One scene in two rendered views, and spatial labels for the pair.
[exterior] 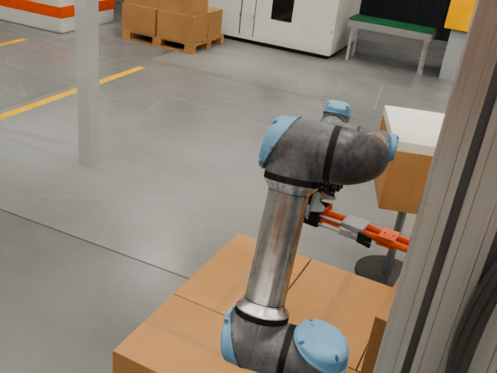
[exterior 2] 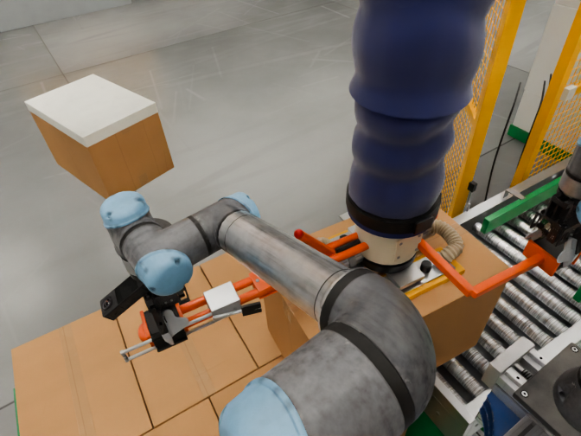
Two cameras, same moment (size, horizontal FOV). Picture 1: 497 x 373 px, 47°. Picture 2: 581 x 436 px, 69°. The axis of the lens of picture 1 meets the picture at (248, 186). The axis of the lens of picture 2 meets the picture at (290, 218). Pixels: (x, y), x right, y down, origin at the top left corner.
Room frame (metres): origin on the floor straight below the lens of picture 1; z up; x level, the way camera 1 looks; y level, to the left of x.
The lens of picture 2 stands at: (0.98, 0.02, 1.99)
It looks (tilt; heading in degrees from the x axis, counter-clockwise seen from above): 43 degrees down; 309
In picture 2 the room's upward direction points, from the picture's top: 4 degrees counter-clockwise
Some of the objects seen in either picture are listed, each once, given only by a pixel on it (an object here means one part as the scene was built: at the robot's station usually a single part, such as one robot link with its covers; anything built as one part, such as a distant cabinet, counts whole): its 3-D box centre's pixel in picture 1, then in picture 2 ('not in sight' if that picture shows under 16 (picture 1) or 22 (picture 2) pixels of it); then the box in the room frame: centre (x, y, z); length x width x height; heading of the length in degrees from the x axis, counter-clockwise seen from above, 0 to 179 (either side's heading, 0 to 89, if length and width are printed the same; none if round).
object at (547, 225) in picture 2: not in sight; (564, 213); (0.92, -0.86, 1.34); 0.09 x 0.08 x 0.12; 63
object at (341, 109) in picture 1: (334, 121); (131, 227); (1.53, -0.22, 1.50); 0.09 x 0.08 x 0.11; 165
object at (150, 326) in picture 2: (314, 210); (164, 322); (1.55, -0.21, 1.20); 0.08 x 0.07 x 0.05; 63
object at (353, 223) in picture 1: (354, 227); (222, 301); (1.49, -0.33, 1.19); 0.07 x 0.07 x 0.04; 63
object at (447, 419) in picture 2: not in sight; (392, 356); (1.21, -0.83, 0.47); 0.70 x 0.03 x 0.15; 157
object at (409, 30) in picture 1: (388, 44); not in sight; (8.83, -1.86, 0.32); 1.25 x 0.50 x 0.64; 69
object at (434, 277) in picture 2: not in sight; (404, 278); (1.19, -0.70, 1.09); 0.34 x 0.10 x 0.05; 63
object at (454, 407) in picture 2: not in sight; (396, 342); (1.21, -0.83, 0.58); 0.70 x 0.03 x 0.06; 157
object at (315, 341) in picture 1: (315, 358); not in sight; (0.90, -0.18, 1.20); 0.13 x 0.12 x 0.14; 75
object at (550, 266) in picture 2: not in sight; (552, 252); (0.91, -0.89, 1.20); 0.09 x 0.08 x 0.05; 153
